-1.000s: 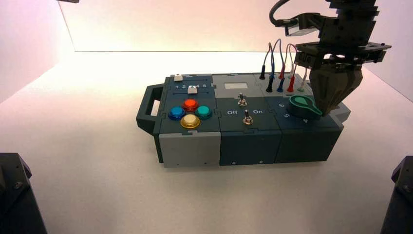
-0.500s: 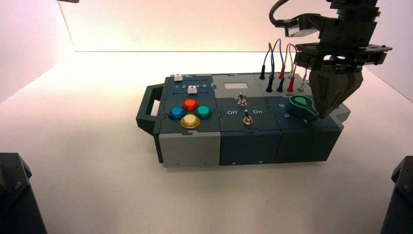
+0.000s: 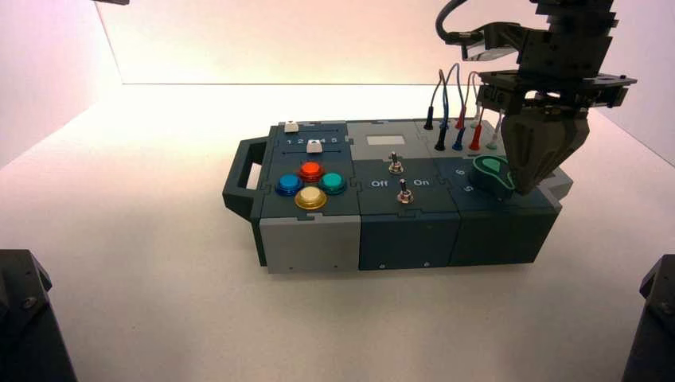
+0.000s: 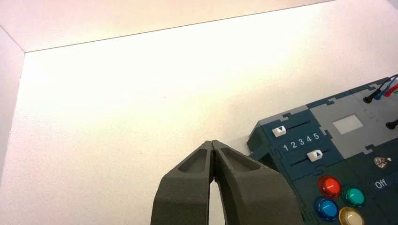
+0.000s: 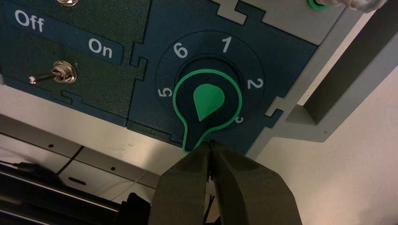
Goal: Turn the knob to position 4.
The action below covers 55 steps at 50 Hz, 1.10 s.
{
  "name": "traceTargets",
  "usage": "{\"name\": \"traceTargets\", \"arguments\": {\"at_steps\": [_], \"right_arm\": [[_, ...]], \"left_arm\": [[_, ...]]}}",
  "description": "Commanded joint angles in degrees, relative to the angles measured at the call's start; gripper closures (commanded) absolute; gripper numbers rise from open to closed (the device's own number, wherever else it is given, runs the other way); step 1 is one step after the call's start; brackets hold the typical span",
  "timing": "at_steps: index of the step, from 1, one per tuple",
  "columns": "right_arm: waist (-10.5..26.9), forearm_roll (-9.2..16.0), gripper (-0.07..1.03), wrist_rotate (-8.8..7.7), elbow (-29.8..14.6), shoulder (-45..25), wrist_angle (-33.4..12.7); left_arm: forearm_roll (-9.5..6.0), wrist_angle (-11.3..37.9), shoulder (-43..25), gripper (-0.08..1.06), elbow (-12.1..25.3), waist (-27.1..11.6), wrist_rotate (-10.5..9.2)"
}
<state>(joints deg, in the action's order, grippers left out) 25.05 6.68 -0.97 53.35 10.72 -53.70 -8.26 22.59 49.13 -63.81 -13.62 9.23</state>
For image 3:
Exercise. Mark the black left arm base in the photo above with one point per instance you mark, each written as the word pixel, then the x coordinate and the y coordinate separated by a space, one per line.
pixel 26 327

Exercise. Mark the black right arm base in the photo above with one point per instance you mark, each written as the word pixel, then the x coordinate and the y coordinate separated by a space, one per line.
pixel 654 332

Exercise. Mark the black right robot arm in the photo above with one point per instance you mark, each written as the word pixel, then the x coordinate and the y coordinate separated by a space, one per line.
pixel 569 42

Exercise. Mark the green pointer knob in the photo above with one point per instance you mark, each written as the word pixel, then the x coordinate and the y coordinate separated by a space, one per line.
pixel 488 176

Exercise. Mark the red round push button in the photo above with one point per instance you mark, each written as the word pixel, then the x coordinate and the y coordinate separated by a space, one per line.
pixel 311 170

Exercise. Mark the blue round push button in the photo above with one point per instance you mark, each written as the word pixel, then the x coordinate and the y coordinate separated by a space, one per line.
pixel 289 184

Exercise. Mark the small white display panel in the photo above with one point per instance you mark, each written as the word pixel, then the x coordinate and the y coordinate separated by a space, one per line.
pixel 386 141

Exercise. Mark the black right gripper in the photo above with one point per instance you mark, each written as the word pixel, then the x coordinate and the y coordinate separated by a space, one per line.
pixel 559 89

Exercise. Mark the dark modular control box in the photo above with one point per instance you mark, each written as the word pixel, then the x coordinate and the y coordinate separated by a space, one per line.
pixel 406 237

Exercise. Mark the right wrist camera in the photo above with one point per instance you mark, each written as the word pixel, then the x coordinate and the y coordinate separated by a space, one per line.
pixel 495 42

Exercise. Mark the metal toggle switch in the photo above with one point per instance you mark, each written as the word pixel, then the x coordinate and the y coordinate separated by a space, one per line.
pixel 405 194
pixel 395 164

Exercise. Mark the yellow round push button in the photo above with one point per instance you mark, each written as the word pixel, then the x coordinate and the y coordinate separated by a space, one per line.
pixel 311 199

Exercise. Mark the white slider cap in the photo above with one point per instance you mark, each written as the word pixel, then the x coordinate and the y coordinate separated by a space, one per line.
pixel 291 127
pixel 314 147

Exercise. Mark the green round push button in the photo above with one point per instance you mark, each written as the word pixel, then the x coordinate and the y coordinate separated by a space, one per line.
pixel 333 183

